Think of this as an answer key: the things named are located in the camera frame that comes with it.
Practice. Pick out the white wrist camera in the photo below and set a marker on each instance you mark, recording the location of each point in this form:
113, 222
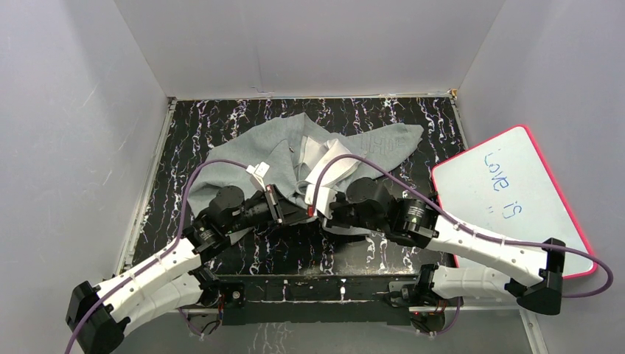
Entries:
257, 173
319, 204

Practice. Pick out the grey zip-up jacket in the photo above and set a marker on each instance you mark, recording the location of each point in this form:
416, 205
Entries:
298, 153

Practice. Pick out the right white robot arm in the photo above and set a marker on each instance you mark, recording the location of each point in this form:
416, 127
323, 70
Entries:
501, 270

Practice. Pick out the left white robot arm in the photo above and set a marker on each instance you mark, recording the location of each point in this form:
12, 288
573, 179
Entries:
101, 316

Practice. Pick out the aluminium table frame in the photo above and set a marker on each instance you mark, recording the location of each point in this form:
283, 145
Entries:
301, 275

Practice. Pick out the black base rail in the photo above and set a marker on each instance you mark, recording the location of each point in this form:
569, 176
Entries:
326, 299

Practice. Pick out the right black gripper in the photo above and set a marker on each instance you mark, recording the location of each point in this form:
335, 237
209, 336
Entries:
334, 221

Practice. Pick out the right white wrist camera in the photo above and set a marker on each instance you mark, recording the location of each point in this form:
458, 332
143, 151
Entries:
319, 204

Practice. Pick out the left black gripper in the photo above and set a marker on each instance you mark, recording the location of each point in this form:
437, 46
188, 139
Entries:
276, 206

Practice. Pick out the pink-framed whiteboard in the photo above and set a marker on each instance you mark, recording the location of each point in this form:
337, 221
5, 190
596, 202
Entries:
505, 186

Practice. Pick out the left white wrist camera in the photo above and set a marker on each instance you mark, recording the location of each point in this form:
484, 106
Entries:
257, 173

